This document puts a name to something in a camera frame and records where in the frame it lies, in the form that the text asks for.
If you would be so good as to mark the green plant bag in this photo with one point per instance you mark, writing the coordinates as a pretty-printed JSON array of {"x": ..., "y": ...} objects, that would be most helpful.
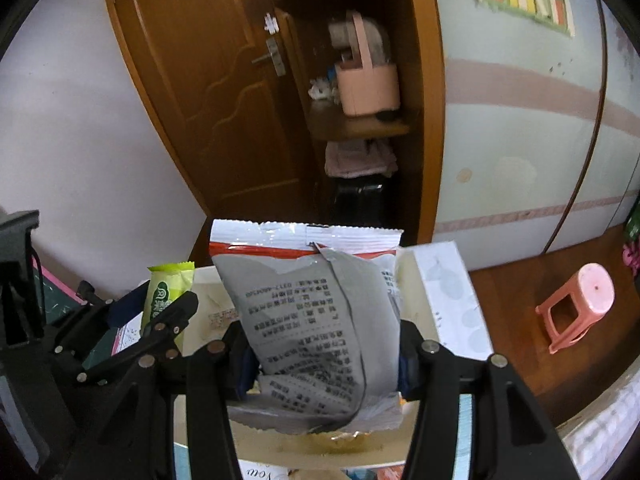
[{"x": 634, "y": 227}]

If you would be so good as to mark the green chalkboard pink frame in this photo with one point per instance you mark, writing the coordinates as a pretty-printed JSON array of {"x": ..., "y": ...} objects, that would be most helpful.
[{"x": 65, "y": 305}]

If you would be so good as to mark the folded pink towels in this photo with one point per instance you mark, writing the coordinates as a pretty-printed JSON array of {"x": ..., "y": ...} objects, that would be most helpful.
[{"x": 357, "y": 160}]

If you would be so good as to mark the white plastic storage bin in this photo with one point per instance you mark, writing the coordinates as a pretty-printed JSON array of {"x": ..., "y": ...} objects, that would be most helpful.
[{"x": 280, "y": 452}]

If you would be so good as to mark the checked bed sheet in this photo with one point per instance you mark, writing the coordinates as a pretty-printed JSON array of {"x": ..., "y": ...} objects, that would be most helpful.
[{"x": 610, "y": 430}]

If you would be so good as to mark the brown wooden door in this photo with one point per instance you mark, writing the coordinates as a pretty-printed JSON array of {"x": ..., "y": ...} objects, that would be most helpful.
[{"x": 200, "y": 85}]

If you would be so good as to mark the white door hook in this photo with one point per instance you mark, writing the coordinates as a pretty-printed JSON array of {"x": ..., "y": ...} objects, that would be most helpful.
[{"x": 270, "y": 23}]

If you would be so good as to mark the small toys on shelf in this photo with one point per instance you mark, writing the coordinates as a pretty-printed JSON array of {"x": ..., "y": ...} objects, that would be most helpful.
[{"x": 322, "y": 87}]

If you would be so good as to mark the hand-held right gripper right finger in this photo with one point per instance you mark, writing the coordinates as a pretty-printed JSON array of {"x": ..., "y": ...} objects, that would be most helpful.
[{"x": 407, "y": 375}]

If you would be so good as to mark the pink plastic stool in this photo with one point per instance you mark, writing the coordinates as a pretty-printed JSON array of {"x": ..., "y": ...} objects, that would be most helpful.
[{"x": 590, "y": 295}]

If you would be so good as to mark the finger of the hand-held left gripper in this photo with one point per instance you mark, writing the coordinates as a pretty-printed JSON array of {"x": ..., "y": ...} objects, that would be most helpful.
[
  {"x": 165, "y": 320},
  {"x": 127, "y": 305}
]

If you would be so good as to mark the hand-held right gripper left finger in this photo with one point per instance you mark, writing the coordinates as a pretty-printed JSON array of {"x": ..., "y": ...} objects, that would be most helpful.
[{"x": 247, "y": 370}]

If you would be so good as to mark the small green snack packet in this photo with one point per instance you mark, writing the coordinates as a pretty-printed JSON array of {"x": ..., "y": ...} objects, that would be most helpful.
[{"x": 167, "y": 290}]

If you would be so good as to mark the wooden corner shelf unit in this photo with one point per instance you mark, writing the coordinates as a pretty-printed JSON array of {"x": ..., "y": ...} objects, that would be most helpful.
[{"x": 425, "y": 110}]

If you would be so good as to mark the white grey snack bag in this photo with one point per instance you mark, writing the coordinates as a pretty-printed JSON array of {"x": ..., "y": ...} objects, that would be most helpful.
[{"x": 310, "y": 320}]

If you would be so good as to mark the pink toy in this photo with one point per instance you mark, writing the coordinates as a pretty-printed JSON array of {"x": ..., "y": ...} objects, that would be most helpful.
[{"x": 631, "y": 260}]

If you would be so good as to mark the pale floral wardrobe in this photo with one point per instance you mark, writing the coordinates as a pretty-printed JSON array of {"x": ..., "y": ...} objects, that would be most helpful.
[{"x": 525, "y": 135}]

